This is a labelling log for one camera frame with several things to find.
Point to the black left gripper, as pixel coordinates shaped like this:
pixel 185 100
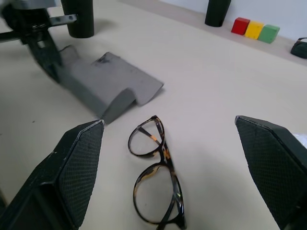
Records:
pixel 26 21

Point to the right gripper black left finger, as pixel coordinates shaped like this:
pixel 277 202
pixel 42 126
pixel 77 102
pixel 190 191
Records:
pixel 72 172

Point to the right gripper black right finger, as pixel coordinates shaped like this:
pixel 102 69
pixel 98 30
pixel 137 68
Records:
pixel 271 163

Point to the grey glasses case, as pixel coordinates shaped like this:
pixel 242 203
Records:
pixel 108 79

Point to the black cup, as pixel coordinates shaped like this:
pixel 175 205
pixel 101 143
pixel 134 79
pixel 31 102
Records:
pixel 79 19
pixel 217 12

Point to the white plate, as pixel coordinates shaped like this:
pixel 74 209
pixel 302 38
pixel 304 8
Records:
pixel 302 139

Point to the tortoiseshell eyeglasses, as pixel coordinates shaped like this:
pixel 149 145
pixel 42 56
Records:
pixel 167 153

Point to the dark green round pouch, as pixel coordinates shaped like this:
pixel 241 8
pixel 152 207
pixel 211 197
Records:
pixel 299 50

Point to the green wooden block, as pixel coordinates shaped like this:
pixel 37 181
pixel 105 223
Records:
pixel 269 34

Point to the yellow wooden block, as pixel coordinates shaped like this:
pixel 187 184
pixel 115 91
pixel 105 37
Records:
pixel 254 30

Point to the red wooden block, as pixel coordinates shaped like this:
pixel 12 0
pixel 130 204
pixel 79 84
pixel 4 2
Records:
pixel 239 26

